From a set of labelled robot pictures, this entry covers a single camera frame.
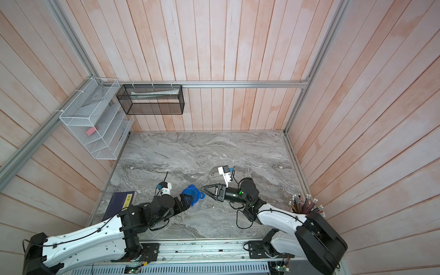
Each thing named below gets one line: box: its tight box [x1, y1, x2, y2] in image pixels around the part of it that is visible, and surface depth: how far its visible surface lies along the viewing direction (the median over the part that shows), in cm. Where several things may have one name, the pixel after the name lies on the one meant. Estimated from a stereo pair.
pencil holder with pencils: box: [288, 193, 326, 218], surface depth 76 cm
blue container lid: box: [182, 184, 206, 206], surface depth 78 cm
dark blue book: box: [101, 190, 137, 222], surface depth 89 cm
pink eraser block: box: [85, 127, 96, 137], surface depth 84 cm
